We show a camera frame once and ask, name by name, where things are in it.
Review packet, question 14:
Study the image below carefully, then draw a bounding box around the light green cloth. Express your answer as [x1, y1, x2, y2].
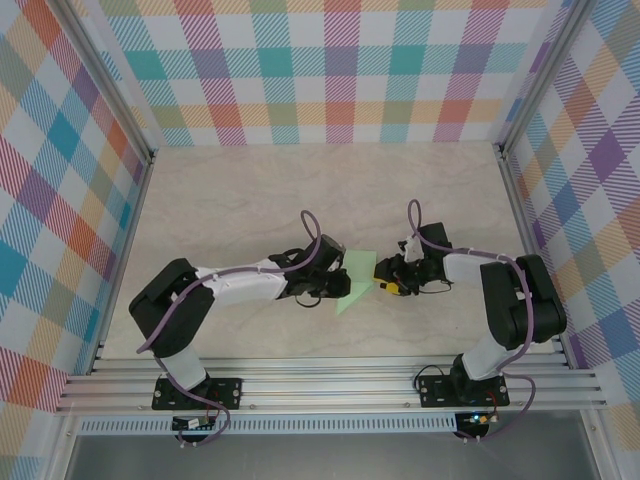
[333, 248, 378, 318]

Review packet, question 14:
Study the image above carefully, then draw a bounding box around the aluminium mounting rail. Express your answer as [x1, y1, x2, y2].
[54, 355, 609, 415]

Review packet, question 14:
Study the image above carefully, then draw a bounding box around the aluminium table side rail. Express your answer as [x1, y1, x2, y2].
[88, 149, 157, 376]
[492, 142, 574, 369]

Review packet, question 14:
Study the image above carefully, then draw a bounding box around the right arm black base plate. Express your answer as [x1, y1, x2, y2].
[416, 374, 510, 409]

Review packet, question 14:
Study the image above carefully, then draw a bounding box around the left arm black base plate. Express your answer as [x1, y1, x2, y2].
[151, 377, 245, 412]

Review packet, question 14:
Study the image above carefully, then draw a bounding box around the perforated metal cable tray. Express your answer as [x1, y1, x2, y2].
[77, 418, 459, 435]

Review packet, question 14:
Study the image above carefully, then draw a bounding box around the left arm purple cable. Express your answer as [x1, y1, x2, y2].
[135, 209, 325, 447]

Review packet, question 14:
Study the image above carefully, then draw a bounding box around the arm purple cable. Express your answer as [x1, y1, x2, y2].
[135, 209, 325, 447]
[406, 198, 537, 444]

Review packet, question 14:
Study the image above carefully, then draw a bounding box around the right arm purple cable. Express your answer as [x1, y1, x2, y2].
[406, 198, 537, 444]

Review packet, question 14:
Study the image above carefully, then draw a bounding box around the aluminium frame post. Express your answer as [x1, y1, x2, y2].
[492, 0, 591, 156]
[52, 0, 157, 165]

